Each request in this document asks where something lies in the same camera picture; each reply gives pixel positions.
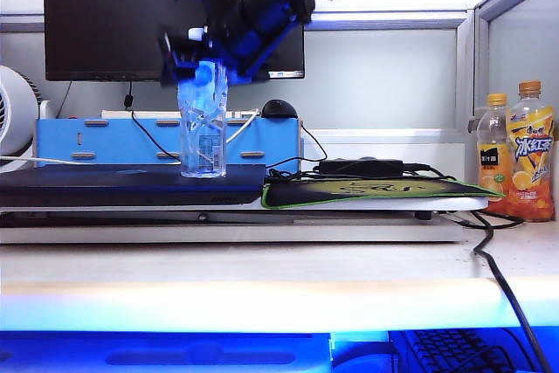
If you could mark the black computer monitor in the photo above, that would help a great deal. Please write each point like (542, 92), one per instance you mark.
(100, 15)

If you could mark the white desk riser platform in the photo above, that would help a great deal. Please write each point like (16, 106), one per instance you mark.
(218, 233)

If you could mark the black power adapter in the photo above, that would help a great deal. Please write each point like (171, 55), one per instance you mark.
(360, 167)

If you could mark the black keyboard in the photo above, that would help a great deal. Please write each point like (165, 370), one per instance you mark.
(458, 351)

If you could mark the black green-edged mouse pad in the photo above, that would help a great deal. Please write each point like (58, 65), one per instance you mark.
(371, 191)

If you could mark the blue keyboard tray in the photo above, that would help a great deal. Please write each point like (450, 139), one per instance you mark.
(166, 353)

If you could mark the grey cubicle partition frame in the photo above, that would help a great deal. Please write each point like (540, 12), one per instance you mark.
(476, 63)

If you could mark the blue wooden monitor riser box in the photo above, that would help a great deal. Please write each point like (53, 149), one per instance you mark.
(122, 141)

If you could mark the small orange juice bottle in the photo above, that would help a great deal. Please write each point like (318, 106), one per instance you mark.
(491, 159)

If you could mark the black computer mouse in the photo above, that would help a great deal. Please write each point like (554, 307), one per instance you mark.
(278, 109)

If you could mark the white desk fan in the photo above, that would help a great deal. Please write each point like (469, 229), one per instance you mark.
(15, 119)

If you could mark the clear mineral water bottle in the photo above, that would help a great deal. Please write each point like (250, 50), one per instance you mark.
(203, 137)

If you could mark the large iced tea bottle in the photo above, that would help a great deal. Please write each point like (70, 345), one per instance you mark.
(530, 159)

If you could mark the dark closed laptop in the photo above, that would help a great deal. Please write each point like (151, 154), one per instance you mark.
(109, 185)

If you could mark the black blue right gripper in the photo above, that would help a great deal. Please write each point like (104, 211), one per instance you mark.
(257, 23)

